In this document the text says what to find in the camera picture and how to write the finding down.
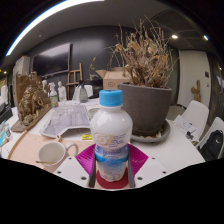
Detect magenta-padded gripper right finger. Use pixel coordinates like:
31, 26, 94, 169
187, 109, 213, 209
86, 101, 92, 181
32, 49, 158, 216
127, 143, 168, 189

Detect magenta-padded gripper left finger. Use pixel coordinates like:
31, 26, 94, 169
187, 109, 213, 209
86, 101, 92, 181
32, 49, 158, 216
53, 143, 98, 189

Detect white drink bottle blue cap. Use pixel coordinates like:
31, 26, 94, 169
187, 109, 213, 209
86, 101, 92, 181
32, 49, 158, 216
89, 89, 134, 183

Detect white ceramic mug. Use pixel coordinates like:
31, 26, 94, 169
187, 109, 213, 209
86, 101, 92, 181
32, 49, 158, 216
37, 140, 80, 168

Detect thin wooden stick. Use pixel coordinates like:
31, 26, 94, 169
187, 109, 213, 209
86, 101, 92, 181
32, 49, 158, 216
35, 160, 58, 165

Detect grey plant saucer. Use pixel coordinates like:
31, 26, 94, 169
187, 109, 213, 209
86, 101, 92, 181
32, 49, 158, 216
130, 119, 172, 144

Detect grey printed newspaper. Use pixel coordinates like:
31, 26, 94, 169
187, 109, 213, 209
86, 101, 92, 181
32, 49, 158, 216
39, 103, 93, 139

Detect light wooden drawing board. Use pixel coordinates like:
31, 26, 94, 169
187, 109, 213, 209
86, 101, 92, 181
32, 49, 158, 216
7, 129, 98, 174

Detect white paper stack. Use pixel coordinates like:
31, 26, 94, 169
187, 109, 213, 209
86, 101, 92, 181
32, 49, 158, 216
173, 114, 198, 139

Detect small white cup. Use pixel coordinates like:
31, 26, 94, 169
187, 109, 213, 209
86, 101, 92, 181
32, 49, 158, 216
87, 107, 101, 118

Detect dry plant in grey pot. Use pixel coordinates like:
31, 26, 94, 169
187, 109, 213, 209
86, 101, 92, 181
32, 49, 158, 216
109, 18, 178, 137

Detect black backpack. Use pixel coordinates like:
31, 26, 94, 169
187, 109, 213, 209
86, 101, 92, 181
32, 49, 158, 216
199, 129, 224, 162

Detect spray bottle with green label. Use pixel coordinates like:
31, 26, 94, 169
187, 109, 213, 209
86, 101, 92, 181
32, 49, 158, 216
49, 86, 60, 108

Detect dark spray bottle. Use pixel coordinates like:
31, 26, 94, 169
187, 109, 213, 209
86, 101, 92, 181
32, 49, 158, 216
78, 81, 89, 103

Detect white plastic chair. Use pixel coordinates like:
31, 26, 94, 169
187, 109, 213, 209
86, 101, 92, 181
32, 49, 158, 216
72, 84, 94, 101
196, 116, 224, 159
173, 99, 210, 141

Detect white plaster bust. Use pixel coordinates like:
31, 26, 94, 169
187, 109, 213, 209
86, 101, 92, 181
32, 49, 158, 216
57, 80, 68, 102
41, 79, 50, 94

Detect black flat box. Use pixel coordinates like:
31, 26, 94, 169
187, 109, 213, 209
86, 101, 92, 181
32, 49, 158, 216
0, 103, 14, 124

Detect wooden easel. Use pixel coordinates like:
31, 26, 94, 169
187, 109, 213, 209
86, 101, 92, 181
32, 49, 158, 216
66, 63, 84, 100

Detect wooden figure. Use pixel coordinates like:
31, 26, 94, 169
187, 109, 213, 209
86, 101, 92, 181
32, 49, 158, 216
190, 79, 203, 103

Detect brown cardboard box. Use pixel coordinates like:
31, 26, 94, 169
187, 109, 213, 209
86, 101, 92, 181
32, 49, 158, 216
95, 67, 131, 91

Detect black wall screen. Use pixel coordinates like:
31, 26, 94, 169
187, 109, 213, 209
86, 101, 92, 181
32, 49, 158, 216
31, 42, 72, 78

